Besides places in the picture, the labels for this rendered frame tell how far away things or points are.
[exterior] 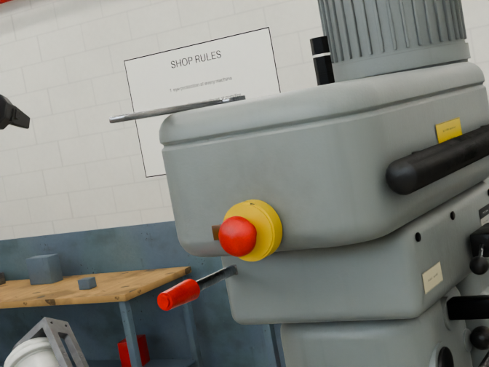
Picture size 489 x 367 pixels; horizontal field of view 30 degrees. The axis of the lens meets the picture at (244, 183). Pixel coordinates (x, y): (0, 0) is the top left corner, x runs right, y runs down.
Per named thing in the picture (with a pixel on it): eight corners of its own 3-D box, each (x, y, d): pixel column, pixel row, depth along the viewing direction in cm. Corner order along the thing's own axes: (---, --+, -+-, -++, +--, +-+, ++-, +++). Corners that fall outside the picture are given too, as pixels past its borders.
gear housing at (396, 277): (424, 321, 95) (409, 227, 94) (228, 328, 108) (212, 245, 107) (506, 250, 123) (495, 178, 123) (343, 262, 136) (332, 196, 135)
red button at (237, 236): (252, 257, 87) (245, 216, 87) (217, 260, 89) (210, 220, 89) (269, 250, 90) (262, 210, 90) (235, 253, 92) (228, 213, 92)
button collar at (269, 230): (279, 259, 89) (268, 199, 89) (227, 263, 92) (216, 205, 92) (287, 255, 91) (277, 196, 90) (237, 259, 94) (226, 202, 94)
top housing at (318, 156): (381, 247, 86) (353, 79, 84) (158, 265, 99) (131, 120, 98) (508, 172, 126) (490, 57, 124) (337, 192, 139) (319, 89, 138)
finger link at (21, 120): (24, 132, 157) (6, 122, 151) (26, 113, 157) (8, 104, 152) (33, 132, 156) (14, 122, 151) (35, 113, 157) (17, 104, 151)
